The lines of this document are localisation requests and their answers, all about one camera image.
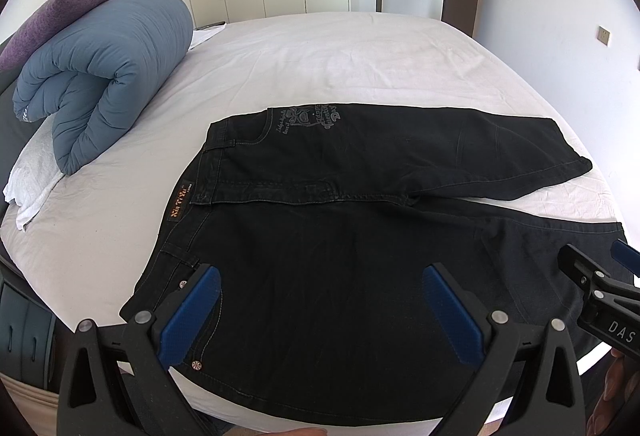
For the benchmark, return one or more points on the black jeans pants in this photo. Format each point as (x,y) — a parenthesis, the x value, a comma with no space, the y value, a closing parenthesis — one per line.
(321,219)

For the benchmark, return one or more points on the person's right hand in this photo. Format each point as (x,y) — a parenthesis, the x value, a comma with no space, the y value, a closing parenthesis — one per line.
(615,384)

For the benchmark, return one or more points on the rolled blue duvet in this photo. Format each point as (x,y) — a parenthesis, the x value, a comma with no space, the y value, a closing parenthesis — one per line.
(96,76)

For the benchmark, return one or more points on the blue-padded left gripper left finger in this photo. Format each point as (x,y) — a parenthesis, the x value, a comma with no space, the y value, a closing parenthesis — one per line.
(181,316)

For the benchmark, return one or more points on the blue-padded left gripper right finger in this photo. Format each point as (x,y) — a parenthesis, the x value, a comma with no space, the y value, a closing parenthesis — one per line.
(459,313)

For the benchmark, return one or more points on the white bed with sheet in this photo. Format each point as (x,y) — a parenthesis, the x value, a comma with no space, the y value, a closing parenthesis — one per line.
(87,248)

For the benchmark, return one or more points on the beige wall socket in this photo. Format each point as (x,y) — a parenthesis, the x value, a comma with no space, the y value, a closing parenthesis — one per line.
(603,35)

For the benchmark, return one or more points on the white towel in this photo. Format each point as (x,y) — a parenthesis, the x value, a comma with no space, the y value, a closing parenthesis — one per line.
(33,176)

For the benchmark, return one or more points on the purple pillow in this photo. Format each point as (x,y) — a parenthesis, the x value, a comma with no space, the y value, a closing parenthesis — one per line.
(47,21)

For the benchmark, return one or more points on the black nightstand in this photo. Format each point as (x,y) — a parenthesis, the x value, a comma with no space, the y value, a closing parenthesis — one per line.
(27,334)

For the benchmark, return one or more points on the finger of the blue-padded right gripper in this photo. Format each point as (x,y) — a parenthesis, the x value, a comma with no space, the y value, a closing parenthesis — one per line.
(583,271)
(626,256)

